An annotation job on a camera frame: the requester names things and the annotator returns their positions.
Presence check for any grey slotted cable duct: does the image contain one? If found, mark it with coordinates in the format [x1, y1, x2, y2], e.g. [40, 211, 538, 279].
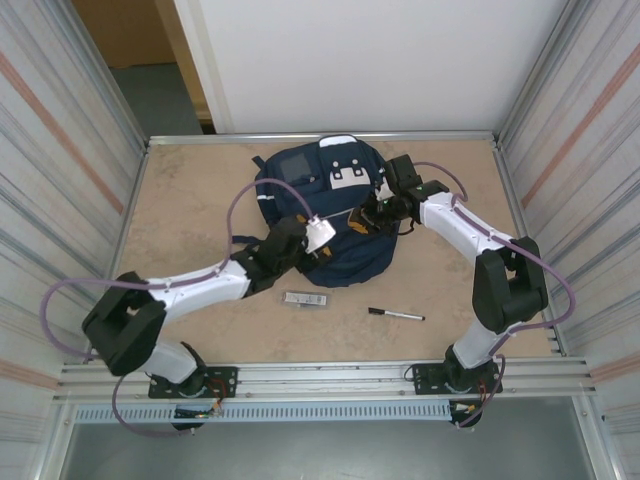
[72, 399, 454, 424]

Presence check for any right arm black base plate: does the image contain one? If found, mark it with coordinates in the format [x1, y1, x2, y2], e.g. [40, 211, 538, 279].
[412, 362, 504, 396]

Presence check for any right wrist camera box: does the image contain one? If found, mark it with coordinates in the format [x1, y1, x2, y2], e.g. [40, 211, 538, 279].
[382, 154, 422, 197]

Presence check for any wide aluminium mounting rail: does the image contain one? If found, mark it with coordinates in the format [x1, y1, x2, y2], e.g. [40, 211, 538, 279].
[57, 355, 599, 401]

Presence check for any black white marker pen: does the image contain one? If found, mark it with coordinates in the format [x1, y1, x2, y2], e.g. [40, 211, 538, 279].
[368, 306, 427, 322]

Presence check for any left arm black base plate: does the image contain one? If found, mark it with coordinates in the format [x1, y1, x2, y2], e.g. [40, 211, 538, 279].
[148, 366, 239, 400]

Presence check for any navy blue backpack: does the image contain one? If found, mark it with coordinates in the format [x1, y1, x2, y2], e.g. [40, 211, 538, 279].
[230, 133, 401, 289]

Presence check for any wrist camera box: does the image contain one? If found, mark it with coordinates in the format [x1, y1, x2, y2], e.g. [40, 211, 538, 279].
[303, 215, 338, 255]
[382, 154, 422, 197]

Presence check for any thin aluminium table rail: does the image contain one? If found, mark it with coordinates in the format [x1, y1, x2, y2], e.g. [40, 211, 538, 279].
[147, 130, 501, 147]

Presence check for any white door frame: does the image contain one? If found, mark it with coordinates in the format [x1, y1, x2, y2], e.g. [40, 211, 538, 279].
[172, 0, 235, 135]

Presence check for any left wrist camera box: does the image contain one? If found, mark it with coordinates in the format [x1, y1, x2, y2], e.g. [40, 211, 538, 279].
[303, 215, 338, 255]

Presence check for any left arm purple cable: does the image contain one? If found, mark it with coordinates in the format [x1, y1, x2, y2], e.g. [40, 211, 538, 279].
[42, 178, 321, 439]

